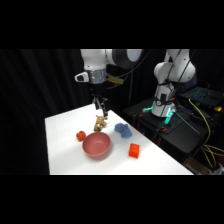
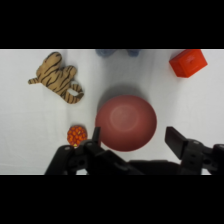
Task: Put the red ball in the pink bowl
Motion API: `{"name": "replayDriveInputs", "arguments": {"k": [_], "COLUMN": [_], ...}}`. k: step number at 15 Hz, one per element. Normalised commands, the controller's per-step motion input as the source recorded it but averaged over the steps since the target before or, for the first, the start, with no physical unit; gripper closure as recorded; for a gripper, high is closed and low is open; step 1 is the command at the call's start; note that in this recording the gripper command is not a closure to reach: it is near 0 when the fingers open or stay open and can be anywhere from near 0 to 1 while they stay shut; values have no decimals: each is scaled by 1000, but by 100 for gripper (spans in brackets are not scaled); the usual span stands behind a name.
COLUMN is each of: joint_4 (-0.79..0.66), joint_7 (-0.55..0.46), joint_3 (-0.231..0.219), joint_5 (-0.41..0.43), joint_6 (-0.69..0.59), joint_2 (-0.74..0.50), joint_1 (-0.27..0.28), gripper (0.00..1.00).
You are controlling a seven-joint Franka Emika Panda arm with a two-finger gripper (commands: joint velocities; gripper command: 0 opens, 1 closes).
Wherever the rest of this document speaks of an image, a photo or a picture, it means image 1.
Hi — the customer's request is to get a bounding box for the blue crumpled cloth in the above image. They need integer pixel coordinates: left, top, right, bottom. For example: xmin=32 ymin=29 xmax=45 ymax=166
xmin=114 ymin=122 xmax=133 ymax=139

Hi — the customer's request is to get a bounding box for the black robot stand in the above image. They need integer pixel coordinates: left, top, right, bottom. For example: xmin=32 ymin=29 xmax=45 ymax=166
xmin=122 ymin=96 xmax=224 ymax=164

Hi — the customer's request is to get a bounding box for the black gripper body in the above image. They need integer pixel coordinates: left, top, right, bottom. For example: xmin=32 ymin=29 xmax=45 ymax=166
xmin=89 ymin=81 xmax=110 ymax=109

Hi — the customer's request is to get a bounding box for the red ball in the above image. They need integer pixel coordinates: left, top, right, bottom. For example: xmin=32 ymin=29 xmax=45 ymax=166
xmin=75 ymin=130 xmax=87 ymax=142

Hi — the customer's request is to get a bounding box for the yellow cable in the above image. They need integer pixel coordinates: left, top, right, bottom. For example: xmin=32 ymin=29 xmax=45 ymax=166
xmin=187 ymin=98 xmax=224 ymax=169

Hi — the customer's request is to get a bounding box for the black laptop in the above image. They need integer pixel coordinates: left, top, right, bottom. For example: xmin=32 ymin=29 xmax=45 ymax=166
xmin=179 ymin=85 xmax=224 ymax=108

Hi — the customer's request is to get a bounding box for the pink bowl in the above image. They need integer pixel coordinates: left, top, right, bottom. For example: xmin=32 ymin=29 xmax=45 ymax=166
xmin=82 ymin=131 xmax=112 ymax=159

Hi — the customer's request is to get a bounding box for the orange cube block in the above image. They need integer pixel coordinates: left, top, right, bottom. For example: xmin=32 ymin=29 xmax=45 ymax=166
xmin=128 ymin=142 xmax=141 ymax=158

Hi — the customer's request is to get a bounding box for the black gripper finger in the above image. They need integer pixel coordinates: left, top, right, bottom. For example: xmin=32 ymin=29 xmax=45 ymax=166
xmin=93 ymin=98 xmax=102 ymax=111
xmin=102 ymin=103 xmax=110 ymax=117

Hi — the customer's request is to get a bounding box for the brown plush toy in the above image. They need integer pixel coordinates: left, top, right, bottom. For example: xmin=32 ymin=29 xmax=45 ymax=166
xmin=93 ymin=114 xmax=109 ymax=132

